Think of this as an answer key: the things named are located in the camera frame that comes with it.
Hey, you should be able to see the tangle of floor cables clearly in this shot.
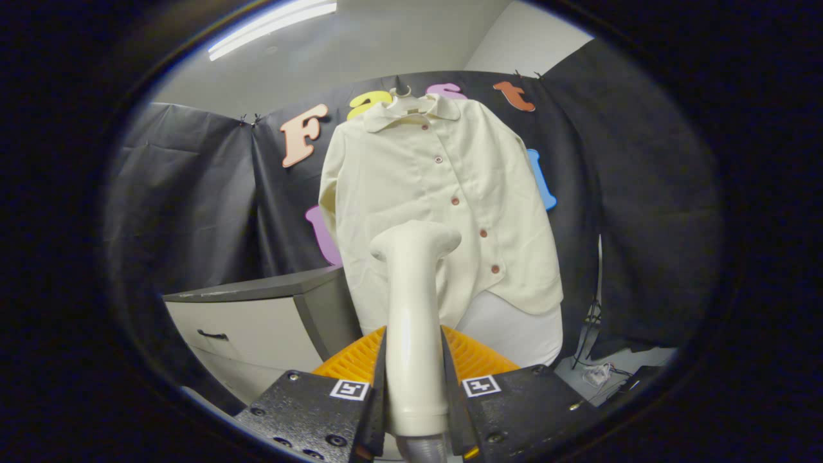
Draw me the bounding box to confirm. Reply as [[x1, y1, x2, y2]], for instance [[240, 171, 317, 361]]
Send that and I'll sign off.
[[582, 361, 634, 391]]

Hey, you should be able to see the white garment steamer head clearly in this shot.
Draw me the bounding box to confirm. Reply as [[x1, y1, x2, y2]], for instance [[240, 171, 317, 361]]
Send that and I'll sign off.
[[370, 221, 462, 438]]

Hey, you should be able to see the black backdrop cloth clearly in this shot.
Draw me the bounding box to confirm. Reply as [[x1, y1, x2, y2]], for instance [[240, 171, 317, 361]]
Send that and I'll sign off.
[[106, 39, 724, 412]]

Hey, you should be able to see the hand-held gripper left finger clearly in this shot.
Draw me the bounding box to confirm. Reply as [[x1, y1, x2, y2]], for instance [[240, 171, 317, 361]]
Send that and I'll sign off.
[[235, 326, 388, 463]]

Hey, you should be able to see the thin steamer stand pole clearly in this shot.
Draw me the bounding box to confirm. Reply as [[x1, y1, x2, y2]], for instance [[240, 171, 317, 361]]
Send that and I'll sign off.
[[572, 235, 605, 370]]

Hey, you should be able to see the white cabinet with grey top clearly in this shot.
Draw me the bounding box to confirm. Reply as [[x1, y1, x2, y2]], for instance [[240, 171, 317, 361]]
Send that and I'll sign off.
[[162, 266, 364, 406]]

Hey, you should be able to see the ceiling light panel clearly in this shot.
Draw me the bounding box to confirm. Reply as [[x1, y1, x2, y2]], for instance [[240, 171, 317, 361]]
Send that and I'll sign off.
[[207, 0, 338, 62]]

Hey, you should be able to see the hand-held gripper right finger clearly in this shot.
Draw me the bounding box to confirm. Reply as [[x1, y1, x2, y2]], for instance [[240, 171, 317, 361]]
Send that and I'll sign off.
[[439, 325, 602, 463]]

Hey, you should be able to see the pale garment steamer hose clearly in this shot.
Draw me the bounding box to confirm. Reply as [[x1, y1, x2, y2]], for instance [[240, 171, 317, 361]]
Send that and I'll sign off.
[[395, 434, 448, 463]]

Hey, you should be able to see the cream button-up shirt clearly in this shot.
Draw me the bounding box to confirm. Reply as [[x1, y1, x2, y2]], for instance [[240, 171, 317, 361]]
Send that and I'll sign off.
[[318, 93, 565, 335]]

